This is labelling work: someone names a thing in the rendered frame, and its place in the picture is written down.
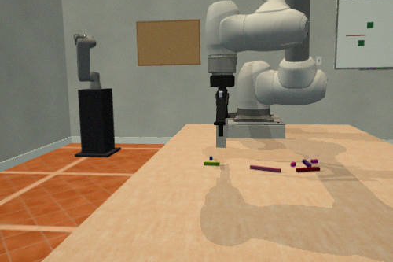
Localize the pink rod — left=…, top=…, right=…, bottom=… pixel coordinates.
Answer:
left=250, top=165, right=281, bottom=173

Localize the purple rod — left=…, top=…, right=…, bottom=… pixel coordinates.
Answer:
left=303, top=160, right=311, bottom=167

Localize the red rod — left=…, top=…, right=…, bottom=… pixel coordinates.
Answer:
left=296, top=167, right=320, bottom=172

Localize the lime green rod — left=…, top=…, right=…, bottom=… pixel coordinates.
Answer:
left=204, top=161, right=220, bottom=166

